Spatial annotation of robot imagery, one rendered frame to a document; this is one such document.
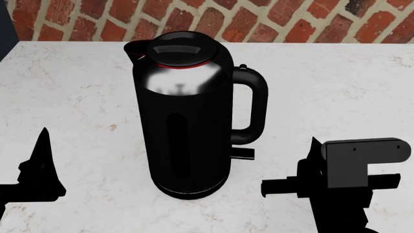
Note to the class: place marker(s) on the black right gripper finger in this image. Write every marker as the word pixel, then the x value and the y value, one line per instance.
pixel 310 167

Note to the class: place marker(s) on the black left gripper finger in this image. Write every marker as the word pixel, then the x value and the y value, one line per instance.
pixel 42 170

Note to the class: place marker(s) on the black kettle power base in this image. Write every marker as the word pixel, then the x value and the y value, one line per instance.
pixel 191 194

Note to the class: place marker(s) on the black electric kettle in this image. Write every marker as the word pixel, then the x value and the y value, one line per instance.
pixel 184 102

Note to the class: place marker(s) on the dark blue panel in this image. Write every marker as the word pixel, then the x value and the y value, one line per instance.
pixel 7 26

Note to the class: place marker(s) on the black kettle lever switch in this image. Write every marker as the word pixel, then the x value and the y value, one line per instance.
pixel 243 153

